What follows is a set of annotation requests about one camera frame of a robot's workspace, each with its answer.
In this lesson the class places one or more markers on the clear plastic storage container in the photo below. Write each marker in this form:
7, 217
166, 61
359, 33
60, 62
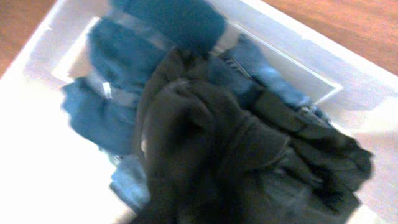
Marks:
50, 174

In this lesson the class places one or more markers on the black taped garment roll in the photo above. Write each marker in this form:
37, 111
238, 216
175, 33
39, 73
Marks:
342, 165
208, 160

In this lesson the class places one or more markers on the blue taped garment roll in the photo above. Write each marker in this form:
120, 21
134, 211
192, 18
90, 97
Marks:
124, 50

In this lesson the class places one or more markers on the dark blue jeans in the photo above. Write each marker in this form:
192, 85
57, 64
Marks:
244, 70

